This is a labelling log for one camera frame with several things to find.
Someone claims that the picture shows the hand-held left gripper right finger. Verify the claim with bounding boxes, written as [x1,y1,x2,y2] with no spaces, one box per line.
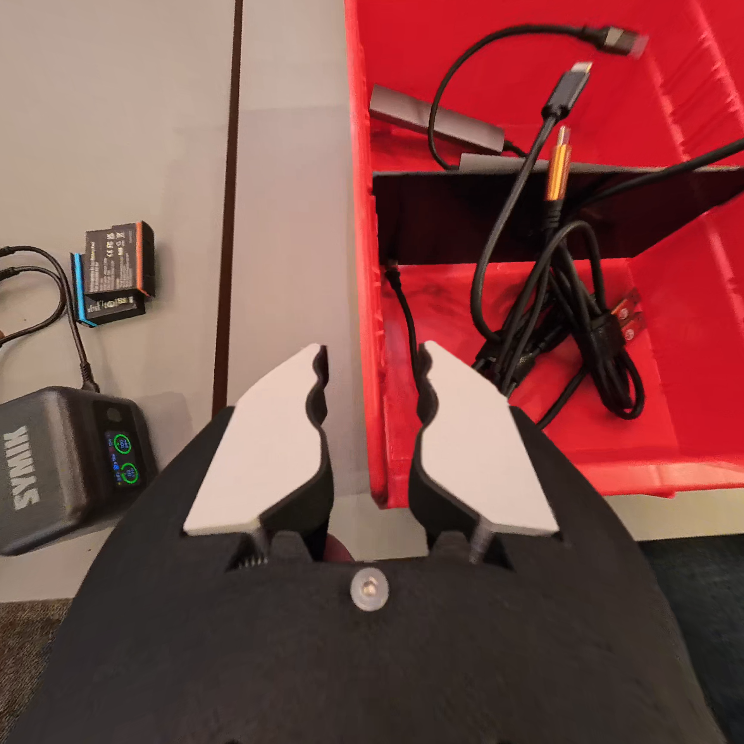
[407,340,561,561]

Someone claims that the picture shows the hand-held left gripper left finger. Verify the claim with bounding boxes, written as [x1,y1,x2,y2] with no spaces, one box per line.
[183,343,334,559]

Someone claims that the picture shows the red plastic bin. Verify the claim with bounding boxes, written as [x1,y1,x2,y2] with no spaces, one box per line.
[344,0,744,510]

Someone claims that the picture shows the black cable orange plug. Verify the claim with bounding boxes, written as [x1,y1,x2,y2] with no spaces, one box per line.
[500,125,575,384]

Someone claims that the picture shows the silver USB hub white tag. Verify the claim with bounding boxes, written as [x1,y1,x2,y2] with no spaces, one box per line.
[369,84,526,159]

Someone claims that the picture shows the black charger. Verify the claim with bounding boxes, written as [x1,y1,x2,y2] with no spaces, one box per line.
[0,387,159,556]

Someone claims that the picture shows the black bin divider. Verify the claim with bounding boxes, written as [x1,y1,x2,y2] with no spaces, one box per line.
[375,163,744,270]

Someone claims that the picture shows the black cable grey plug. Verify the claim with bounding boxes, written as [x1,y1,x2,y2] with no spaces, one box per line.
[469,62,595,350]

